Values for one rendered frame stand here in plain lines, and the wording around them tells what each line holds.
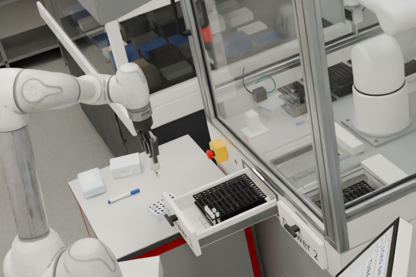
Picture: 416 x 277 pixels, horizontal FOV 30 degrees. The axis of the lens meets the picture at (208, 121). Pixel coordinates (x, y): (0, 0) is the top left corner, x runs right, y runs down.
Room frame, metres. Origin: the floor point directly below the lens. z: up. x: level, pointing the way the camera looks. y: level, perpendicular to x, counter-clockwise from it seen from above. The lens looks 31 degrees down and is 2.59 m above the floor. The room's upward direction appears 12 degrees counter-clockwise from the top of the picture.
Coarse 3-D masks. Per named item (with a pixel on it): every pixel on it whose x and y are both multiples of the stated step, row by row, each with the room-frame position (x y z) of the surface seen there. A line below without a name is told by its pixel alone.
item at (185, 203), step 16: (256, 176) 2.40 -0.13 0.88; (192, 192) 2.38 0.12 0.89; (272, 192) 2.28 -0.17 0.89; (192, 208) 2.36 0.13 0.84; (256, 208) 2.20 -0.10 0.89; (272, 208) 2.21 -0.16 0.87; (192, 224) 2.26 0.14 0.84; (224, 224) 2.15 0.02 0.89; (240, 224) 2.17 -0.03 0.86; (208, 240) 2.13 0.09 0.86
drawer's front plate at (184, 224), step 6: (168, 198) 2.32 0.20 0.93; (168, 204) 2.31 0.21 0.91; (174, 204) 2.28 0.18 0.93; (174, 210) 2.25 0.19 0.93; (180, 216) 2.20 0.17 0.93; (174, 222) 2.30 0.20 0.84; (180, 222) 2.20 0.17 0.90; (186, 222) 2.16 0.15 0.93; (186, 228) 2.14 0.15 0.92; (192, 228) 2.12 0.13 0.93; (186, 234) 2.16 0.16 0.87; (192, 234) 2.10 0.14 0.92; (186, 240) 2.18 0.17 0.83; (192, 240) 2.11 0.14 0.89; (192, 246) 2.13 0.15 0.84; (198, 246) 2.10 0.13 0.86; (198, 252) 2.10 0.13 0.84
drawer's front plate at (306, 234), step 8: (280, 200) 2.17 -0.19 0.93; (280, 208) 2.15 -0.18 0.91; (288, 208) 2.11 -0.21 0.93; (280, 216) 2.16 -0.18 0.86; (288, 216) 2.09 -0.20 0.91; (296, 216) 2.06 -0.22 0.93; (288, 224) 2.10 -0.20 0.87; (304, 224) 2.01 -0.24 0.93; (288, 232) 2.12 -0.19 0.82; (304, 232) 1.99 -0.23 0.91; (312, 232) 1.96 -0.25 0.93; (296, 240) 2.06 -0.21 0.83; (304, 240) 2.00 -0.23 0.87; (312, 240) 1.94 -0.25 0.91; (320, 240) 1.92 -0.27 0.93; (304, 248) 2.01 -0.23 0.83; (312, 248) 1.95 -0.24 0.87; (320, 248) 1.90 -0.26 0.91; (312, 256) 1.96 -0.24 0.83; (320, 256) 1.90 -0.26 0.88; (320, 264) 1.91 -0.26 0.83
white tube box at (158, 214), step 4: (172, 196) 2.52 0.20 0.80; (176, 196) 2.51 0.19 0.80; (156, 200) 2.51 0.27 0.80; (160, 200) 2.51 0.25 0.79; (152, 204) 2.49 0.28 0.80; (156, 204) 2.49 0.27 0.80; (160, 204) 2.49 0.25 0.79; (164, 204) 2.48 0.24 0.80; (148, 208) 2.47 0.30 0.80; (156, 208) 2.46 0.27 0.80; (160, 208) 2.46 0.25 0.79; (164, 208) 2.45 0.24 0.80; (148, 212) 2.47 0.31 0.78; (152, 212) 2.44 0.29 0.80; (156, 212) 2.44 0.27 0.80; (160, 212) 2.43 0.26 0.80; (164, 212) 2.43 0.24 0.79; (152, 216) 2.45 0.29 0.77; (156, 216) 2.42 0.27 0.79; (160, 216) 2.42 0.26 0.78; (164, 216) 2.43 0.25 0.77; (156, 220) 2.43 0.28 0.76; (160, 220) 2.42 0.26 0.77
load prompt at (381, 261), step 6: (384, 246) 1.57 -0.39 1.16; (378, 252) 1.57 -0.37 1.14; (384, 252) 1.54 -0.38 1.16; (378, 258) 1.55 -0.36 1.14; (384, 258) 1.51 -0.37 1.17; (378, 264) 1.52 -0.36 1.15; (384, 264) 1.49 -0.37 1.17; (378, 270) 1.50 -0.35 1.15; (384, 270) 1.47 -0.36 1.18; (378, 276) 1.47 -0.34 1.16
